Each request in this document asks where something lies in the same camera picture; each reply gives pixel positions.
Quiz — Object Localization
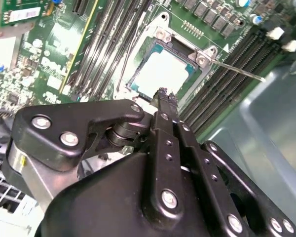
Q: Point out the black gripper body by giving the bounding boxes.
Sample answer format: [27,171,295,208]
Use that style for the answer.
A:
[34,151,227,237]

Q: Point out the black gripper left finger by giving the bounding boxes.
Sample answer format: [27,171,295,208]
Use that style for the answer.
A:
[11,87,185,224]

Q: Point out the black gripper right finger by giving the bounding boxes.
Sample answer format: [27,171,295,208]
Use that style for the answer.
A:
[169,91,296,237]

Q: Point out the metal locking lever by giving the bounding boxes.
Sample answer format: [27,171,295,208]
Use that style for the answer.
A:
[117,29,141,92]
[206,58,267,82]

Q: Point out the silver topped CPU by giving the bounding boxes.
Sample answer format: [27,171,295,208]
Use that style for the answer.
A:
[129,43,197,99]

